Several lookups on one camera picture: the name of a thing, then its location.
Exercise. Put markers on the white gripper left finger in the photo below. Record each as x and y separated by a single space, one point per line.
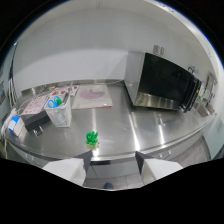
68 167

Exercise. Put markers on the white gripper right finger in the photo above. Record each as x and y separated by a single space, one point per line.
157 168

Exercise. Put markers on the white mesh basket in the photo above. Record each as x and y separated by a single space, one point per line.
59 113

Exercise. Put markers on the green toy plant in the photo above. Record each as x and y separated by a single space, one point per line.
92 139

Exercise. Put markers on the black box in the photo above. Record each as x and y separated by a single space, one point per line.
35 120

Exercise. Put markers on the green marker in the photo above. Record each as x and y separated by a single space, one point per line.
59 101

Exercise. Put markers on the white and blue box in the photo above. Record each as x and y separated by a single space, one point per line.
14 126

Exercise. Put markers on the pink grid sheet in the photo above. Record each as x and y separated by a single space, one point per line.
34 104

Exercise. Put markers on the pink patterned sheet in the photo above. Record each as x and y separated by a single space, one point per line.
92 97

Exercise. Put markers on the sticker sheet with red shapes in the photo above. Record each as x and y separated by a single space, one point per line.
63 91

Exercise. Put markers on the stainless microwave oven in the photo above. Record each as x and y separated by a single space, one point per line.
162 85

